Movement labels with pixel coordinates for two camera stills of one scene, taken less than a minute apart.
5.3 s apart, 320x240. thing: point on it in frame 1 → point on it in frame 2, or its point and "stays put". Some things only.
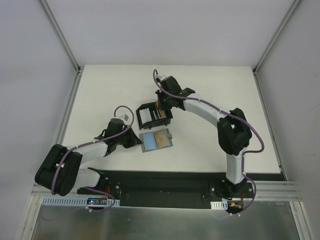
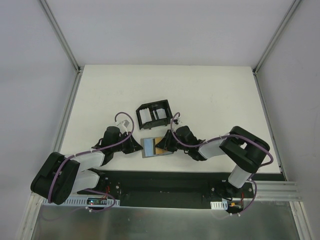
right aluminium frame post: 294,5 stays put
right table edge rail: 271,126 stays put
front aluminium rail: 262,190 stays put
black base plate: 175,189 stays put
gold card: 162,112 → 159,150
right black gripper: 163,103 → 170,141
